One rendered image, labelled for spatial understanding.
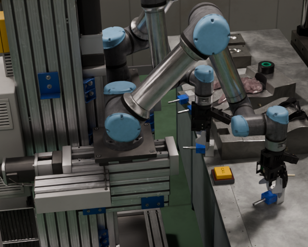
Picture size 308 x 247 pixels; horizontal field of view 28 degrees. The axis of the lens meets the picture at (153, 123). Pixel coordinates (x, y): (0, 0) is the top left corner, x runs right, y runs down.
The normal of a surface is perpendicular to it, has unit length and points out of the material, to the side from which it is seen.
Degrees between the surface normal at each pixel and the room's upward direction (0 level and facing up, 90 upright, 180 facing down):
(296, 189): 0
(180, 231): 0
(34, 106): 90
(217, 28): 85
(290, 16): 90
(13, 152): 90
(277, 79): 0
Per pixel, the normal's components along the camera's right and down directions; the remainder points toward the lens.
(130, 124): 0.00, 0.58
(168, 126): -0.03, -0.86
